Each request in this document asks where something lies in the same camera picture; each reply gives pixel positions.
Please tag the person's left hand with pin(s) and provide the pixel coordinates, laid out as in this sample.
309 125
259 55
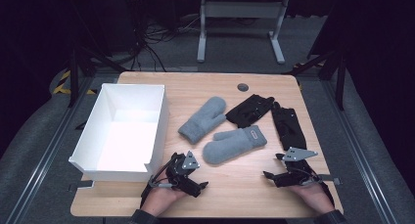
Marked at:
161 199

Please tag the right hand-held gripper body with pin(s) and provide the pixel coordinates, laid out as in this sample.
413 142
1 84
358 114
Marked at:
300 170

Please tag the white rectangular box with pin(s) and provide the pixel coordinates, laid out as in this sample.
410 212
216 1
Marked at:
127 142

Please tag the grey round table grommet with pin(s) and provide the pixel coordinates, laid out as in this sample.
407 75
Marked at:
242 87

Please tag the long black glove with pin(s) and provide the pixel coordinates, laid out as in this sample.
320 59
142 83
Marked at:
288 126

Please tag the yellow black hazard tape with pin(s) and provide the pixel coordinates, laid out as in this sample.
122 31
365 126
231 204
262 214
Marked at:
62 83

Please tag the short black glove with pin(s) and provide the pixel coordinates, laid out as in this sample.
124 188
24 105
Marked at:
249 111

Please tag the grey fleece mitten with label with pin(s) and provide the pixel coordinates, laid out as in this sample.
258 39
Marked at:
233 144

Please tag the white metal desk frame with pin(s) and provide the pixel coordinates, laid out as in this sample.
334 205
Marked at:
239 10

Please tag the plain grey fleece mitten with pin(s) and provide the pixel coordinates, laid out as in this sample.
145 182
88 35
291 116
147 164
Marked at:
204 119

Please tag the aluminium floor rail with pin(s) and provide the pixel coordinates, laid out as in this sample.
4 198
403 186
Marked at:
359 152
49 152

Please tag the grey table edge bracket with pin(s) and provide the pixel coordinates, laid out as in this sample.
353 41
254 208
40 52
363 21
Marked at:
81 185
331 179

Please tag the person's right hand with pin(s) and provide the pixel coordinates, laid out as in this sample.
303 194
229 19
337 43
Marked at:
311 196

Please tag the black metal stand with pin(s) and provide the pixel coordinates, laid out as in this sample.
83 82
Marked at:
76 74
339 77

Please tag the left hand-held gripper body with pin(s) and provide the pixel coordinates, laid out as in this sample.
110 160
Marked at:
179 170

